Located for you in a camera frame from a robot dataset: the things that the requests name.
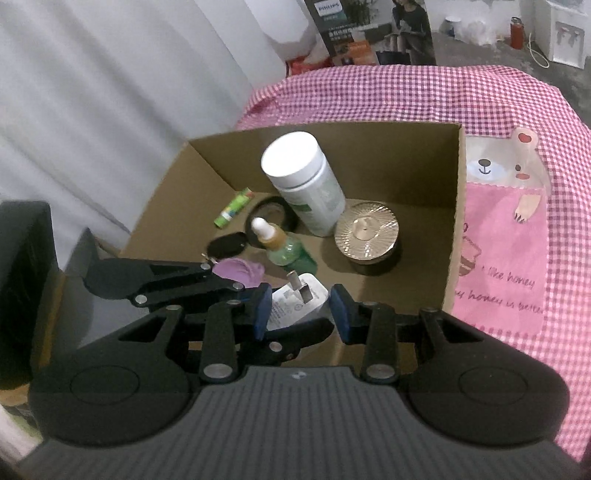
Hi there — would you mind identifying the purple soft pouch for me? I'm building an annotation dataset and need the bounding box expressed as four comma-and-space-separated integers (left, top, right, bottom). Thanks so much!
212, 257, 266, 288

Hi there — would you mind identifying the white power adapter plug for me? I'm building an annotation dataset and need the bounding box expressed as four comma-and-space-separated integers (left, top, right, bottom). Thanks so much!
266, 273, 332, 331

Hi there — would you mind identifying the black oval key fob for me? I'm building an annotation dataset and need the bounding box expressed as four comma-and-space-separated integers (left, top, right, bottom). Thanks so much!
205, 232, 249, 260

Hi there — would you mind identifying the gold lidded round jar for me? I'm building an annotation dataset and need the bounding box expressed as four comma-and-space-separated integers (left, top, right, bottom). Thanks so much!
334, 201, 401, 276

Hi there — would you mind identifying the green glass bottle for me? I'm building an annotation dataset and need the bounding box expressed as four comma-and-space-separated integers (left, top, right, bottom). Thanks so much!
266, 233, 318, 275

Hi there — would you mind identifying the white dropper bottle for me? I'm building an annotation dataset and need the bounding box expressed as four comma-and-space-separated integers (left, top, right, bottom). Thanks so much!
250, 217, 287, 252

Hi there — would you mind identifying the black round compact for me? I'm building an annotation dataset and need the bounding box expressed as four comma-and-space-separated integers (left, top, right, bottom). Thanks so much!
245, 196, 300, 248

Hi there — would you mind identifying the green lip balm tube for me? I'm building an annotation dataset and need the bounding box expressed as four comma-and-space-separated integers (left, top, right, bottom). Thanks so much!
213, 188, 254, 229

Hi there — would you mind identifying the white capped supplement bottle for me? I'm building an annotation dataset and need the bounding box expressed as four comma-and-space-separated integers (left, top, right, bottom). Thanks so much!
260, 131, 346, 237

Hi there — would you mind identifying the brown cardboard box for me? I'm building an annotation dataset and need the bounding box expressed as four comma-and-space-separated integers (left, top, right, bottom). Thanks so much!
36, 120, 468, 375

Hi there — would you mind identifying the pink checkered tablecloth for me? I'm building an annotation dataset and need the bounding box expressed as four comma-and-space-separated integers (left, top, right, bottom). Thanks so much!
238, 65, 590, 459

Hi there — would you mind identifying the white curtain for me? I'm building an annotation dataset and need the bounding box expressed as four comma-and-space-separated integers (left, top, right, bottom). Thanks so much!
1, 1, 315, 254

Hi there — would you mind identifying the red tissue box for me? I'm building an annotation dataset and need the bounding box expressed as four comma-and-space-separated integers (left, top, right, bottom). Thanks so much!
287, 43, 334, 77

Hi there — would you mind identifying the orange Philips product box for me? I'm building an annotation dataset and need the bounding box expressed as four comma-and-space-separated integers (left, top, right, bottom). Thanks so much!
305, 0, 437, 66

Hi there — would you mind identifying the red thermos bottle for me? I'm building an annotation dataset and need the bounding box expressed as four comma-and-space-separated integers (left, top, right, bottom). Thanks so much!
510, 16, 525, 50

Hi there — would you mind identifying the white water dispenser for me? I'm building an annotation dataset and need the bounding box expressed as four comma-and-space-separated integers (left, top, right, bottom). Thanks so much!
534, 0, 590, 70

